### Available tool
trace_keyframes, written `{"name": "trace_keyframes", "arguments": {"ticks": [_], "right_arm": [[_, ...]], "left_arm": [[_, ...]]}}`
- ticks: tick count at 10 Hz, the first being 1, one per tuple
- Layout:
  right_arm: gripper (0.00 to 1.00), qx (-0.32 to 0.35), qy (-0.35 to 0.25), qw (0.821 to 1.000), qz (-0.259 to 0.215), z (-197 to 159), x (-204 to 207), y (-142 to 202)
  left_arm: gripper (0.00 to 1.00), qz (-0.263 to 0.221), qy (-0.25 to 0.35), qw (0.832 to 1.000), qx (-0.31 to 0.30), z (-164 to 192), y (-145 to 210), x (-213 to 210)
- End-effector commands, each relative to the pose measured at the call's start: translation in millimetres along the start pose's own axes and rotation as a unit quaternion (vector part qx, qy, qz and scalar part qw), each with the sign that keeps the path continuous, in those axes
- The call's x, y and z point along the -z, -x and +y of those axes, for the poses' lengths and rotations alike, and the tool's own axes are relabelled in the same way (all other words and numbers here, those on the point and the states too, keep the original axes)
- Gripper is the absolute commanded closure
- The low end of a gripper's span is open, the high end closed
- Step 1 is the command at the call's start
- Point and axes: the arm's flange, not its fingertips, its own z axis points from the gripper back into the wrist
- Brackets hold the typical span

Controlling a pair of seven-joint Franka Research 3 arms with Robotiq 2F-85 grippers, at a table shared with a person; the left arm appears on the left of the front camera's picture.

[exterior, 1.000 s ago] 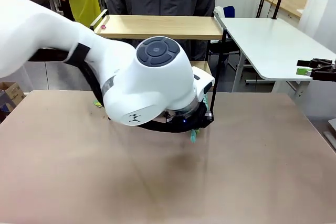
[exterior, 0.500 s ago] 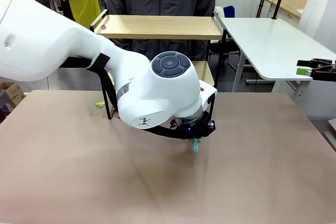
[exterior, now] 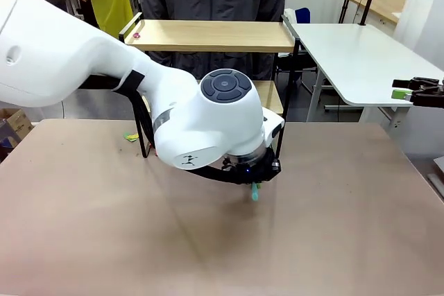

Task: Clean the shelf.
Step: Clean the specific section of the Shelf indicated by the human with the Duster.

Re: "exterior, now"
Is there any light wooden table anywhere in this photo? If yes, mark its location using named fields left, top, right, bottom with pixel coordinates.
left=345, top=0, right=407, bottom=27

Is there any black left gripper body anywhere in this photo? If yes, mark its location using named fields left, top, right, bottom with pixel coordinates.
left=221, top=148, right=282, bottom=186

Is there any grey metal frame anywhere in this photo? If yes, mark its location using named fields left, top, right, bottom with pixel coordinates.
left=425, top=156, right=444, bottom=204

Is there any two-tier wooden shelf black frame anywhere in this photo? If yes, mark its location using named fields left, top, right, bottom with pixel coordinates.
left=118, top=11, right=302, bottom=160

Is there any white table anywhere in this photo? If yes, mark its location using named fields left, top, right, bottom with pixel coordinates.
left=282, top=15, right=444, bottom=134

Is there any blue office chair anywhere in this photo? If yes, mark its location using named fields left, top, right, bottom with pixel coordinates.
left=275, top=7, right=330, bottom=112

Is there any cardboard box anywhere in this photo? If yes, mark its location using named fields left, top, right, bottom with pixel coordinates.
left=0, top=107, right=35, bottom=153

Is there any black velcro strap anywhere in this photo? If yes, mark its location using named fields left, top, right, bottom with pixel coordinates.
left=113, top=69, right=147, bottom=96

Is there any teal cleaning brush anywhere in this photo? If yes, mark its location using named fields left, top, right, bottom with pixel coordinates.
left=249, top=181, right=261, bottom=203

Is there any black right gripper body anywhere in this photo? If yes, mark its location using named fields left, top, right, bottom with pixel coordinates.
left=411, top=76, right=444, bottom=108

